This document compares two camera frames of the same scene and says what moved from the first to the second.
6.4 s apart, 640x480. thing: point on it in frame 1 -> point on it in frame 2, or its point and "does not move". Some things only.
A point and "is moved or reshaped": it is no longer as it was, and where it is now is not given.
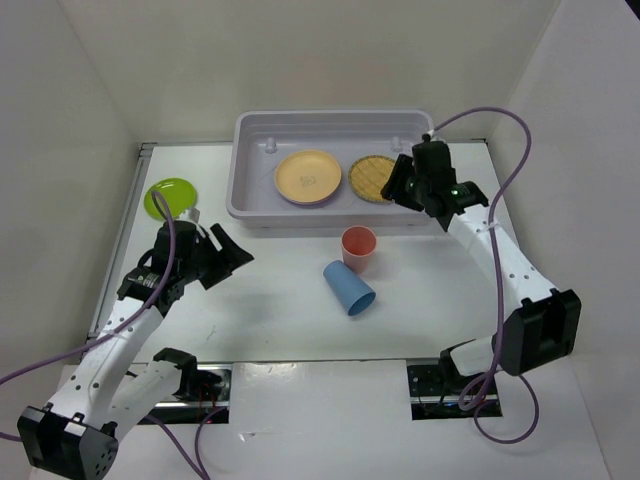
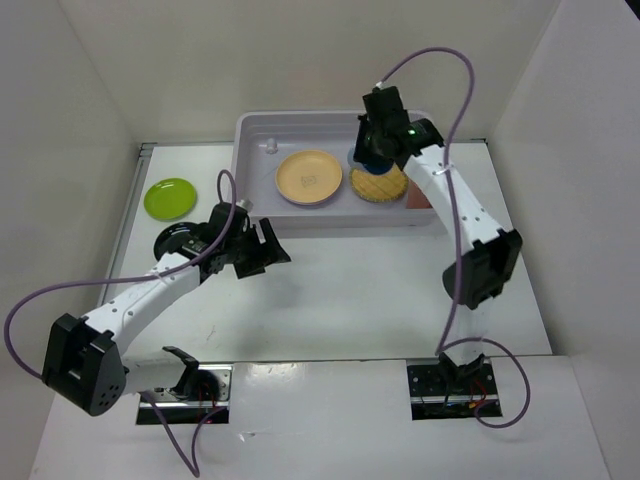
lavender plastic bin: x=259 y=140 does not move
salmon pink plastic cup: x=357 y=244 is moved or reshaped
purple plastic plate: x=307 y=202 does not move
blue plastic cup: x=356 y=296 -> x=378 y=166
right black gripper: x=394 y=187 -> x=361 y=153
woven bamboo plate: x=368 y=175 does not move
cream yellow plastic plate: x=307 y=176 does not move
